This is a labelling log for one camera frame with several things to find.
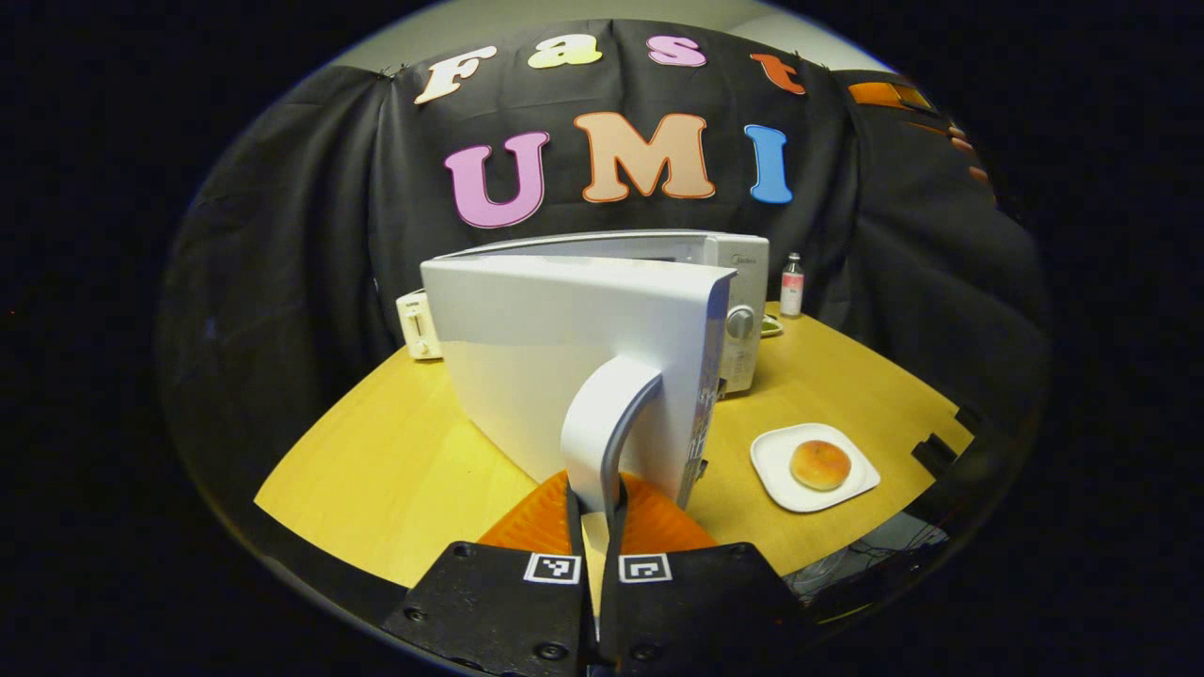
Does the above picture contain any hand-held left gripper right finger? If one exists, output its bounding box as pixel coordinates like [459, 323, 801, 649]
[600, 470, 816, 677]

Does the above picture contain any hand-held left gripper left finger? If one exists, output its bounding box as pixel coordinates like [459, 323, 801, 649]
[380, 469, 599, 677]

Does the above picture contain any white square plate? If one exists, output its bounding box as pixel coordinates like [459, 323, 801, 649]
[750, 423, 882, 513]

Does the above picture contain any round brown bread bun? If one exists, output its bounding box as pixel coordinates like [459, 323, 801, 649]
[790, 440, 852, 492]

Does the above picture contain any white microwave oven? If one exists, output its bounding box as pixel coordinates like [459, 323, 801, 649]
[420, 229, 770, 546]

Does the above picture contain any small pink label bottle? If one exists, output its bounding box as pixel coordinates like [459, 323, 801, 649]
[781, 252, 806, 318]

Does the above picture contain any white toaster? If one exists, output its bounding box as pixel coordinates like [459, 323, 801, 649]
[396, 288, 444, 362]

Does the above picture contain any black backdrop cloth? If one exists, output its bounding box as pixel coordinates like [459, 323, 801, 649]
[160, 19, 1050, 490]

